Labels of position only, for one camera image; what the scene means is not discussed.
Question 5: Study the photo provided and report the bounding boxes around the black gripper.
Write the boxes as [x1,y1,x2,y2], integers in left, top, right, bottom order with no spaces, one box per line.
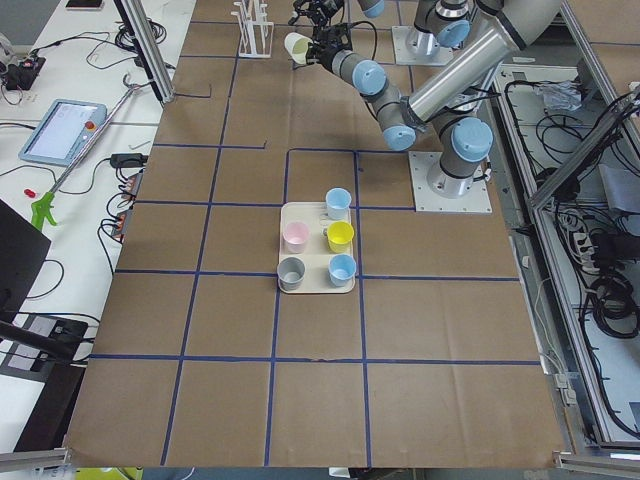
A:
[308,23,352,70]
[294,0,344,25]

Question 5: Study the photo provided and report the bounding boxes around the pale green cup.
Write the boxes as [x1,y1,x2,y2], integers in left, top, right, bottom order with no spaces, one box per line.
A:
[284,32,313,66]

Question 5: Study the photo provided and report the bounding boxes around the light blue cup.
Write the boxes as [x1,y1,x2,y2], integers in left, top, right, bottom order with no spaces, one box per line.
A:
[325,187,352,220]

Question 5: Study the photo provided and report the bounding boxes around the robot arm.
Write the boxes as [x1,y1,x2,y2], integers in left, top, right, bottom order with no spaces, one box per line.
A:
[288,0,471,51]
[292,1,561,199]

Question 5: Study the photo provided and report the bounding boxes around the yellow cup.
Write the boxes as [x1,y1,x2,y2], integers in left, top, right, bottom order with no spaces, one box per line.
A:
[327,221,355,253]

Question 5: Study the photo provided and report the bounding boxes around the pink cup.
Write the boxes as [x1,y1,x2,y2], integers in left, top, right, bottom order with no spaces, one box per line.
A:
[283,221,310,254]

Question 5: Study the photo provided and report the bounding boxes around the blue cup at tray corner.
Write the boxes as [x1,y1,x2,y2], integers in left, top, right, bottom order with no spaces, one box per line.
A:
[328,254,356,287]

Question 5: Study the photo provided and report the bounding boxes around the grey cup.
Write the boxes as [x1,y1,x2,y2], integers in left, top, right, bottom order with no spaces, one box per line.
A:
[277,257,306,292]

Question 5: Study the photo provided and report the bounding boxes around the cream plastic tray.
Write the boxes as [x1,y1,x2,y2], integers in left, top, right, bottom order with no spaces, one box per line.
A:
[278,202,355,294]

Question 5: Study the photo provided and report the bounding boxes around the allen key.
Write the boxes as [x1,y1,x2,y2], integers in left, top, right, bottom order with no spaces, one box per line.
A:
[128,140,151,150]

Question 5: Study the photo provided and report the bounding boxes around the black power adapter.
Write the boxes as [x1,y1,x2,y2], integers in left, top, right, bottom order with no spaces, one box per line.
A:
[109,153,148,169]

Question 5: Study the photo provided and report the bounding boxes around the blue teach pendant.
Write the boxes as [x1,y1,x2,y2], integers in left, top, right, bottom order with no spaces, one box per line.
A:
[18,99,107,166]

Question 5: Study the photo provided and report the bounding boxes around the reacher grabber tool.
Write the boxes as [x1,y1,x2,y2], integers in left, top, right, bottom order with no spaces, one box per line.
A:
[31,75,147,230]

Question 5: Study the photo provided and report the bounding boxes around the white wire cup rack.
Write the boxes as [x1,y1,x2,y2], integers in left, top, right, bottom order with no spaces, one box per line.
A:
[231,0,274,59]

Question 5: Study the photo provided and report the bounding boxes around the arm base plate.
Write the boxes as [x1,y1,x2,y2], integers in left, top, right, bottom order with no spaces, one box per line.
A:
[392,26,453,67]
[408,151,493,215]

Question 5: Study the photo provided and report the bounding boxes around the aluminium frame post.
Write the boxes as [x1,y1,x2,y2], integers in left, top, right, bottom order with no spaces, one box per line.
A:
[114,0,175,105]

